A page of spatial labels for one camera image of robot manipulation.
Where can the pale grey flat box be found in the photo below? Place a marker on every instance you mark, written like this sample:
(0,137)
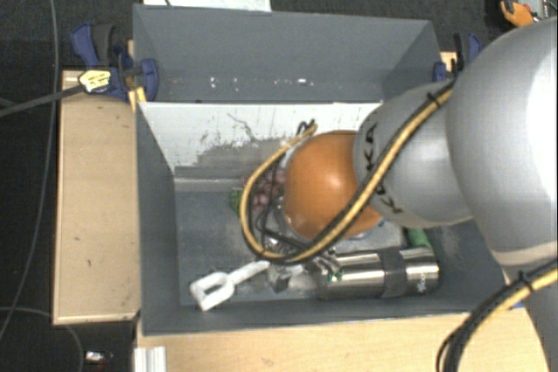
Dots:
(383,240)

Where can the small green leafy toy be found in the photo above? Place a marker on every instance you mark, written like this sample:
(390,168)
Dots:
(236,200)

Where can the green ribbed cylinder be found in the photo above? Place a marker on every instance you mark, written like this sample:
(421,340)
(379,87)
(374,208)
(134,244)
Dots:
(420,238)

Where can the pale wood flat board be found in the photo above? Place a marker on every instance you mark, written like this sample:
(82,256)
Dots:
(98,204)

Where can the purple toy grapes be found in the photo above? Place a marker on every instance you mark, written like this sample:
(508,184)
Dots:
(263,198)

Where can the white plastic tool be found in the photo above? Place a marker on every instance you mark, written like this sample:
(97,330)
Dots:
(213,289)

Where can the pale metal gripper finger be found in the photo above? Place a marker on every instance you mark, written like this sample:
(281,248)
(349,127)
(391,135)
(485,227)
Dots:
(279,279)

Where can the grey metal bin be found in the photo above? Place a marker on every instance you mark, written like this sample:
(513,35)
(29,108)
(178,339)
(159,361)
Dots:
(261,52)

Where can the stainless steel bottle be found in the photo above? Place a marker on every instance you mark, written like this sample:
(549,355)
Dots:
(366,279)

